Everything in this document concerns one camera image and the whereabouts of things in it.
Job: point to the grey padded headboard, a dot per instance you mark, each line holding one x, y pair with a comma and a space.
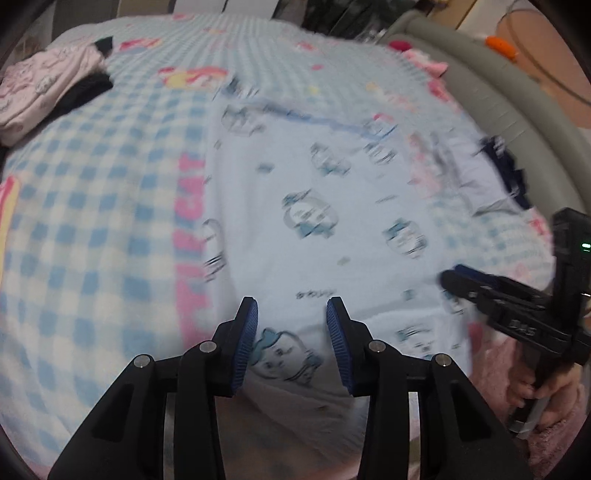
504, 101

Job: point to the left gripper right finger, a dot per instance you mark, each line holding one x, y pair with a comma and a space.
460, 436

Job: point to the blue checkered cartoon blanket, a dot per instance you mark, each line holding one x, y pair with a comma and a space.
105, 254

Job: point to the light blue cartoon pajama pants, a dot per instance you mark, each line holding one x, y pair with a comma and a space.
304, 204

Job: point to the person's right hand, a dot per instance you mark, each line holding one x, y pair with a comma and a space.
561, 389

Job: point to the pink cartoon pajama garment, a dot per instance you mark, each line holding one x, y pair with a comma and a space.
30, 89

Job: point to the black glass wardrobe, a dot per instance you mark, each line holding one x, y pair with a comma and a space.
350, 20

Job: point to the red round plush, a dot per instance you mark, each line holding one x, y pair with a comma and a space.
400, 45

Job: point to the orange carrot plush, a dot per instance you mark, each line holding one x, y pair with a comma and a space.
502, 47

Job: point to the white wardrobe panels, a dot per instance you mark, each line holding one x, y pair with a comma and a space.
256, 8

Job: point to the folded light blue garment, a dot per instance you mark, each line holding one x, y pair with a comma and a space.
473, 174

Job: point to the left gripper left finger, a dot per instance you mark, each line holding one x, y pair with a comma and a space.
123, 435

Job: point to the navy striped folded garment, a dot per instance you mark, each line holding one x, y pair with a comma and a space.
512, 176

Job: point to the pink plush toy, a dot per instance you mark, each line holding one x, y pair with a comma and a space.
422, 60

